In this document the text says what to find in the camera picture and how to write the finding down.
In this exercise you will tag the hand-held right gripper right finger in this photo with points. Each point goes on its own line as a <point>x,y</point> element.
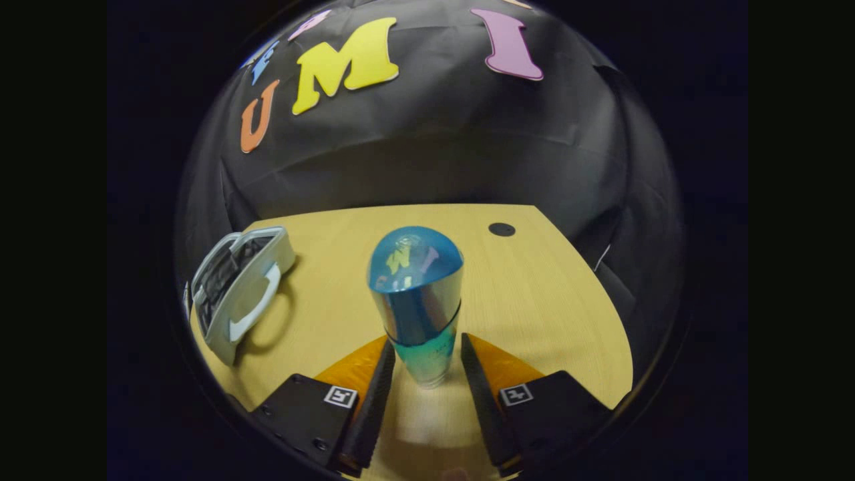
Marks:
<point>481,407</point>

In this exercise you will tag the light blue suitcase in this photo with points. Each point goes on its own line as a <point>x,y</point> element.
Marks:
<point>244,294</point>

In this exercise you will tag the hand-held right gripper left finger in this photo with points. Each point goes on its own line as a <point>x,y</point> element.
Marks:
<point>374,414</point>

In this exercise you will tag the blue transparent bottle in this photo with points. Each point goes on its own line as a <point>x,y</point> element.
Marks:
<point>414,300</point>

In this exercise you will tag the black backdrop cloth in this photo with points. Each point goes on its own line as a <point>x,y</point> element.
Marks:
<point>434,147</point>

